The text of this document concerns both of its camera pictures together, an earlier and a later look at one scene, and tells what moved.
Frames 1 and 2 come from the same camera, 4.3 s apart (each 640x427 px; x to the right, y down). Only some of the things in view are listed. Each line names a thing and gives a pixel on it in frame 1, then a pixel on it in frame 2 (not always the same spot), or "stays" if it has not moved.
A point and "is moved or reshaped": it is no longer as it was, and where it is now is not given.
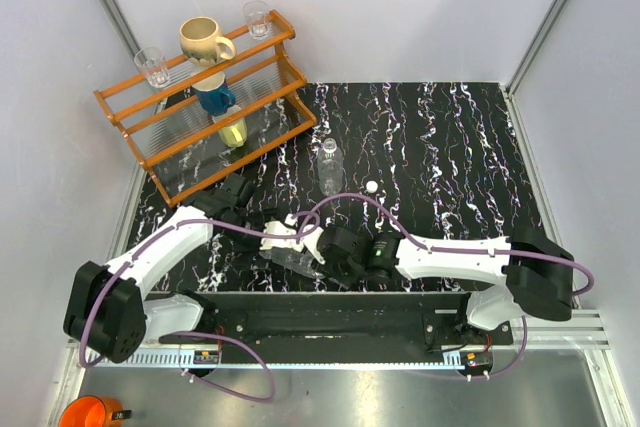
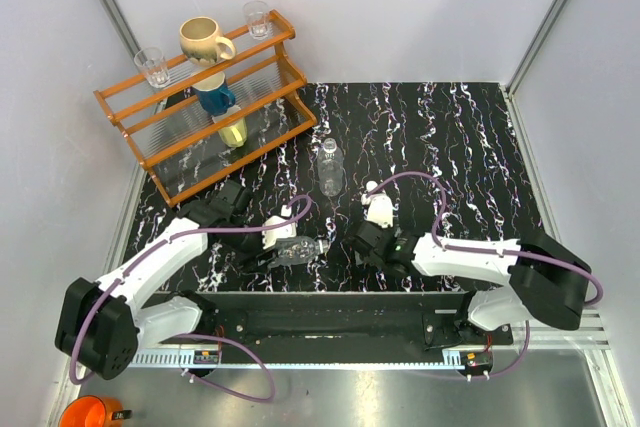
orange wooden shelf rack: (211, 118) stays
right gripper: (328, 270) to (388, 229)
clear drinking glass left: (152, 61) stays
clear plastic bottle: (300, 262) is moved or reshaped
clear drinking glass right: (258, 19) stays
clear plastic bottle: (330, 168) stays
